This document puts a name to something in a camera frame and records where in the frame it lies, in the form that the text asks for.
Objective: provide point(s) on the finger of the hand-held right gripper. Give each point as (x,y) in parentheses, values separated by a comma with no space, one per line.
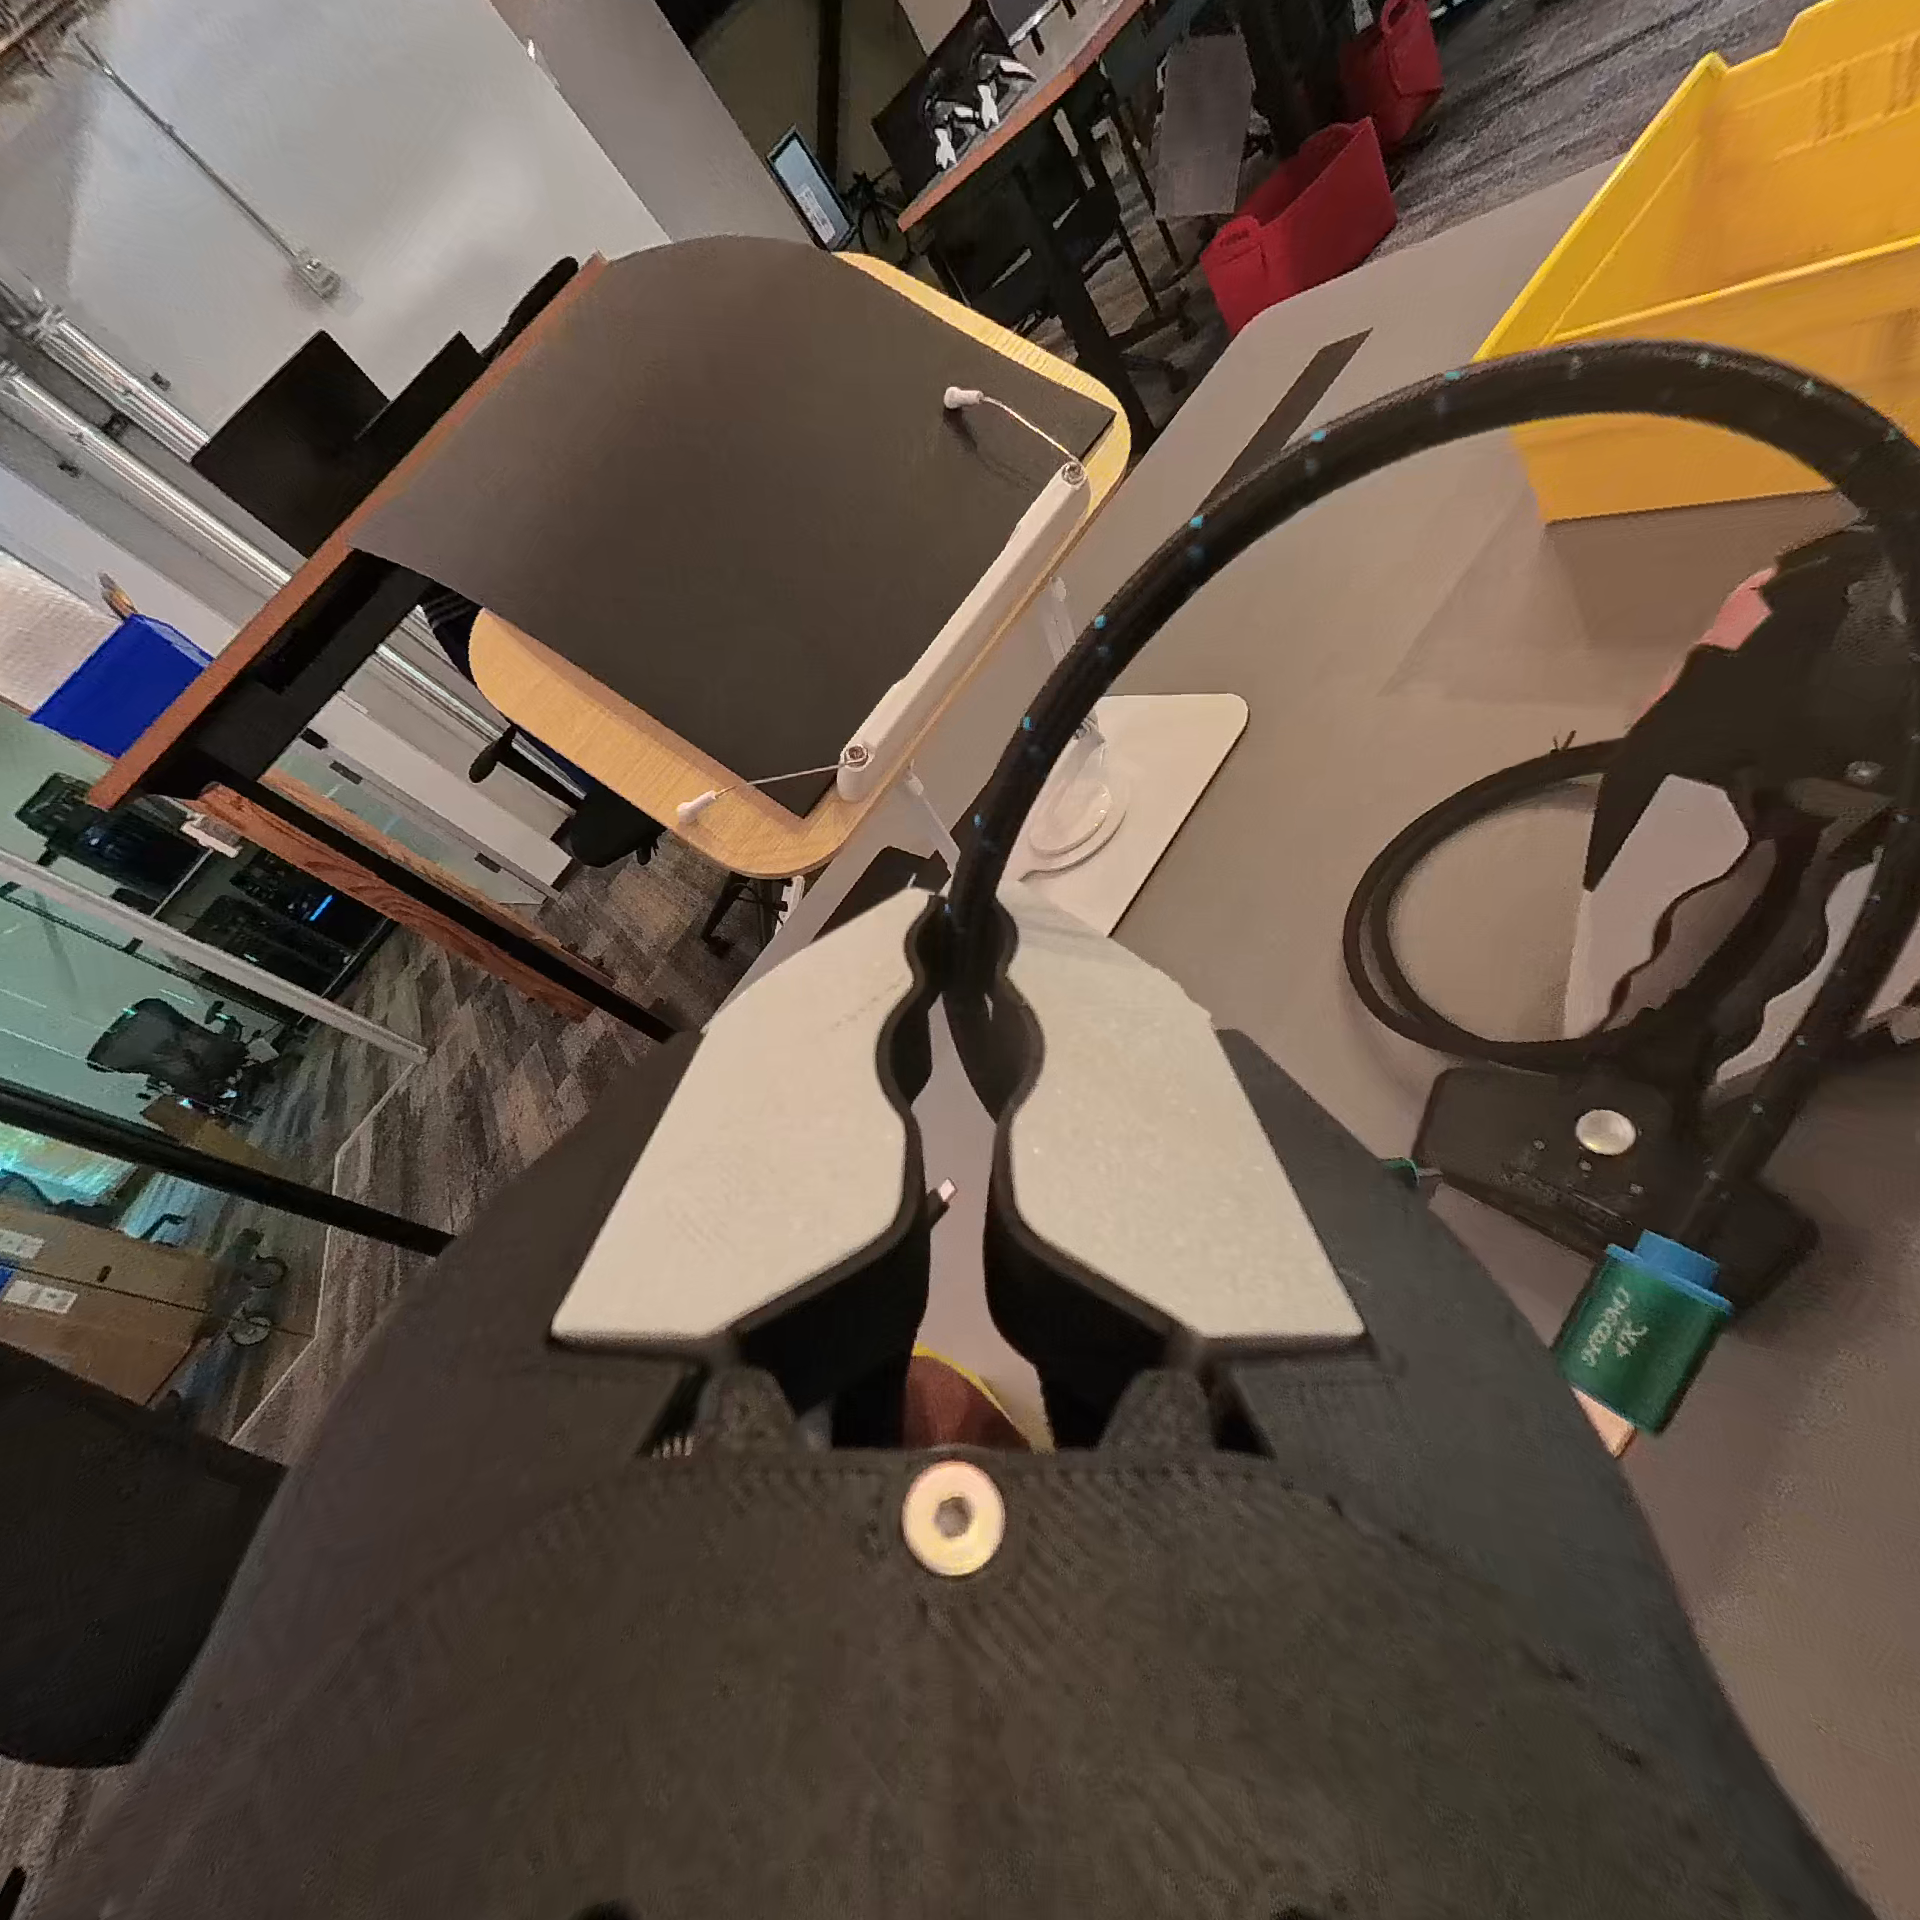
(1650,886)
(1893,961)

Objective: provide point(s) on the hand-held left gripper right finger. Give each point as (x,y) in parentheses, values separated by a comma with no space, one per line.
(1172,1184)

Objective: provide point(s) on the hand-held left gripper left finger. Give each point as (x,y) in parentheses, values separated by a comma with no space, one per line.
(751,1184)

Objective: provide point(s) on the dark grey hdmi switch box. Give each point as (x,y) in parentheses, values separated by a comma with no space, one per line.
(1517,1154)

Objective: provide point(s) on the yellow plastic bin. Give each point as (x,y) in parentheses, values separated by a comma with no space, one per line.
(1725,300)

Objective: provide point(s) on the black mesh chair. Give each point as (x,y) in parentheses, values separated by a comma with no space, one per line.
(181,1058)

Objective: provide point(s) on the tall cardboard boxes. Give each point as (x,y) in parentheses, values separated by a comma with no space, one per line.
(106,1290)

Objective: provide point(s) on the wooden board with dark panel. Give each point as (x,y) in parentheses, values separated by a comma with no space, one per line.
(720,524)

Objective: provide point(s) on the brown wooden desk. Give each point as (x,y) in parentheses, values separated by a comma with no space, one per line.
(194,720)

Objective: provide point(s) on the red storage bin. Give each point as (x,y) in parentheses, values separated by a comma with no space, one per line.
(1396,68)

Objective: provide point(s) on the blue plastic crate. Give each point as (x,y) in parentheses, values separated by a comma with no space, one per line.
(120,682)

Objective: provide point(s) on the grey hanging sheet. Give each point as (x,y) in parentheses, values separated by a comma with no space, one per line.
(1207,120)

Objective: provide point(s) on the black monitor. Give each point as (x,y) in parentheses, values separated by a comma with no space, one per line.
(301,436)

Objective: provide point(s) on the long wooden desk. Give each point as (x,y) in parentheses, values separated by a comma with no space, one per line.
(1037,112)

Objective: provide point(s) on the dark picture with white figures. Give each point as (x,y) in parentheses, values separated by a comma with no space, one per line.
(961,105)

